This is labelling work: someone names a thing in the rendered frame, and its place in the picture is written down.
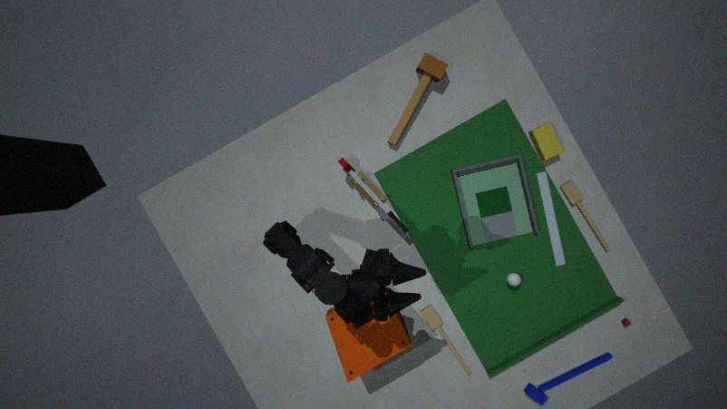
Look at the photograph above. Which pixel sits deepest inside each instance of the pale blue flat bar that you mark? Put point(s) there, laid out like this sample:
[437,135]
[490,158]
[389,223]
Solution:
[551,218]

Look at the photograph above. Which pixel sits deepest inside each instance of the white golf ball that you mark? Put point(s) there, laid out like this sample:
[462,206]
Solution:
[514,279]

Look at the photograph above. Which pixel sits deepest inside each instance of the brown wooden mallet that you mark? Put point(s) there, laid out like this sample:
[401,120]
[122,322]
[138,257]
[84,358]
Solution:
[430,68]

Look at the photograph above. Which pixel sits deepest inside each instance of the yellow box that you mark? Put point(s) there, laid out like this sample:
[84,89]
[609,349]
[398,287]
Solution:
[545,142]

